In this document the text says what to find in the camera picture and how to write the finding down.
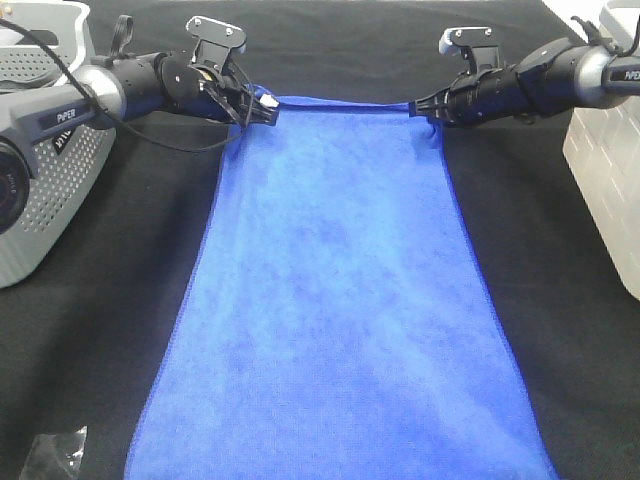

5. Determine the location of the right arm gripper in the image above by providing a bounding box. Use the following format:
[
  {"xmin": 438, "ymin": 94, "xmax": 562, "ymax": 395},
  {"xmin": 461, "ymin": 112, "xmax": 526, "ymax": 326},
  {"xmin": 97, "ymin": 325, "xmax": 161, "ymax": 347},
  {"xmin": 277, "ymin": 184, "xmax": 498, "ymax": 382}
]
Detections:
[{"xmin": 408, "ymin": 68, "xmax": 530, "ymax": 127}]

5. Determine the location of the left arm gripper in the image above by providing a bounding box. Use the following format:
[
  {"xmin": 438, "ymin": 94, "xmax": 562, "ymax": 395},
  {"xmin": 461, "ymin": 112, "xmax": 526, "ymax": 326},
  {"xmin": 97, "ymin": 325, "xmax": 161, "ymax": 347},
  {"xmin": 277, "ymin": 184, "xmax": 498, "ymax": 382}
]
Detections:
[{"xmin": 159, "ymin": 52, "xmax": 279, "ymax": 126}]

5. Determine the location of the blue microfibre towel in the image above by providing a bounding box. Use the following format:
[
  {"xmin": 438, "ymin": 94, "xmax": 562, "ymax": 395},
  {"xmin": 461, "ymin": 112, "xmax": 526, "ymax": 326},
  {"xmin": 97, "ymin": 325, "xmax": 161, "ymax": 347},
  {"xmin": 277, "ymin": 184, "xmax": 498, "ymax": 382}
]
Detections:
[{"xmin": 125, "ymin": 96, "xmax": 556, "ymax": 479}]

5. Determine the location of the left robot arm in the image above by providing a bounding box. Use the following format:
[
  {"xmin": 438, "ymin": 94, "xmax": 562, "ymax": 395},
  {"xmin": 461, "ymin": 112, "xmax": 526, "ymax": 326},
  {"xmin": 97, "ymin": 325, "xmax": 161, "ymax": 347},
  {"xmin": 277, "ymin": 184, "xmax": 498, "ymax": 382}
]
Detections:
[{"xmin": 1, "ymin": 53, "xmax": 279, "ymax": 231}]

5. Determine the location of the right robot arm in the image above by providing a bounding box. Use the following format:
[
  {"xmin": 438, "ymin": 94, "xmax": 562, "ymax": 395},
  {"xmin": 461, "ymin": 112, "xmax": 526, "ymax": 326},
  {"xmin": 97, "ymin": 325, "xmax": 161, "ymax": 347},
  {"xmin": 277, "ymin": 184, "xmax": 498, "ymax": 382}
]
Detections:
[{"xmin": 408, "ymin": 38, "xmax": 639, "ymax": 128}]

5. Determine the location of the white plastic storage bin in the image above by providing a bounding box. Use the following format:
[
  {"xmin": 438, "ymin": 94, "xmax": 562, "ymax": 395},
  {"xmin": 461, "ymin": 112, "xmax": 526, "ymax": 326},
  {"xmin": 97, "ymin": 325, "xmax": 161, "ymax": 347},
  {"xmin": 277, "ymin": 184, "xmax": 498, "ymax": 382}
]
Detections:
[{"xmin": 561, "ymin": 0, "xmax": 640, "ymax": 302}]

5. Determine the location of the grey perforated laundry basket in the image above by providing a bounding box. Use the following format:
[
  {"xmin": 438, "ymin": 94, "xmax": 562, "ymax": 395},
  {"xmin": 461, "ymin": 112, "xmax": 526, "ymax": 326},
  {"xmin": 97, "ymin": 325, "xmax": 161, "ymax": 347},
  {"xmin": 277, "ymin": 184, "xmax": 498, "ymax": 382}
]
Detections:
[{"xmin": 1, "ymin": 1, "xmax": 116, "ymax": 287}]

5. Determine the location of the black table cloth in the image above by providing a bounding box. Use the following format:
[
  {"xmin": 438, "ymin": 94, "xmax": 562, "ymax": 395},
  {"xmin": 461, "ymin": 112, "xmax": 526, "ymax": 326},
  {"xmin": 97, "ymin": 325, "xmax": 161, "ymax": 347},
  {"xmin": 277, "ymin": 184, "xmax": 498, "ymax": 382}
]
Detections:
[{"xmin": 1, "ymin": 1, "xmax": 639, "ymax": 479}]

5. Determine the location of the clear tape strip left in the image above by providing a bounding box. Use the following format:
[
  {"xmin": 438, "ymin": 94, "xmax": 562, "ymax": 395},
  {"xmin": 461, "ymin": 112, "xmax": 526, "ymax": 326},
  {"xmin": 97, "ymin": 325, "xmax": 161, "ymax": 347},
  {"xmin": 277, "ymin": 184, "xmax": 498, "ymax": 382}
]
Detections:
[{"xmin": 19, "ymin": 426, "xmax": 88, "ymax": 480}]

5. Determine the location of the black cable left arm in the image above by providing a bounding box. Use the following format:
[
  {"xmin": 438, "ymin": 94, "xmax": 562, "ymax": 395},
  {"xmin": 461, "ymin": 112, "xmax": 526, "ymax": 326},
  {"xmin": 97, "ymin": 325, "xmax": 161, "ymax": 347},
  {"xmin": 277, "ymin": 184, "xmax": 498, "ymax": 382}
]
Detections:
[{"xmin": 0, "ymin": 14, "xmax": 256, "ymax": 150}]

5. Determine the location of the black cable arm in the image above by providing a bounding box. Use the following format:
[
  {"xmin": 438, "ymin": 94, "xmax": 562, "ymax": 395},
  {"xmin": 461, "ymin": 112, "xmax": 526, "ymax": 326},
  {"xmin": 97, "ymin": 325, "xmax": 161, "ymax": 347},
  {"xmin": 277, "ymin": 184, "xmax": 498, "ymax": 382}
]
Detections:
[
  {"xmin": 569, "ymin": 14, "xmax": 636, "ymax": 56},
  {"xmin": 0, "ymin": 14, "xmax": 256, "ymax": 150}
]

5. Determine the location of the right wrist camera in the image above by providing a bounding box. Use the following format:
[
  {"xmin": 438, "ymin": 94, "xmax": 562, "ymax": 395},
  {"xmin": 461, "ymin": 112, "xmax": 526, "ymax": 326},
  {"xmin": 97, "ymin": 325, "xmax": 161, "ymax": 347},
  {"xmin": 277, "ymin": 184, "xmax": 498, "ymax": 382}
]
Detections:
[{"xmin": 438, "ymin": 27, "xmax": 504, "ymax": 75}]

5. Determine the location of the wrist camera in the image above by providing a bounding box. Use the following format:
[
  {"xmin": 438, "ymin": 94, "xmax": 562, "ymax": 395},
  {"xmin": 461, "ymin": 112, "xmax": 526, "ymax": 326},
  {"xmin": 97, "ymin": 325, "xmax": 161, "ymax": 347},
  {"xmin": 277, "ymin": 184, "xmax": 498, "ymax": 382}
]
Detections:
[
  {"xmin": 438, "ymin": 27, "xmax": 504, "ymax": 75},
  {"xmin": 185, "ymin": 15, "xmax": 247, "ymax": 72}
]

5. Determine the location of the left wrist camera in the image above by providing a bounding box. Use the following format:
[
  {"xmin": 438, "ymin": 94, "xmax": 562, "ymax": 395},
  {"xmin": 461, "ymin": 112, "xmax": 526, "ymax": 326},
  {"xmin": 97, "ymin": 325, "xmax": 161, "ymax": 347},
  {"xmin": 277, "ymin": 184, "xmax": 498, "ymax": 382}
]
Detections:
[{"xmin": 185, "ymin": 15, "xmax": 247, "ymax": 72}]

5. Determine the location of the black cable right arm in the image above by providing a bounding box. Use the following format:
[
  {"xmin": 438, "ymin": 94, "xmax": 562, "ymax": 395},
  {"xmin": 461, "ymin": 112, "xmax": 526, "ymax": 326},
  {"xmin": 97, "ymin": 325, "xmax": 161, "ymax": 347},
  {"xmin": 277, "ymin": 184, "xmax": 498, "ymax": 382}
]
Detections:
[{"xmin": 569, "ymin": 14, "xmax": 636, "ymax": 56}]

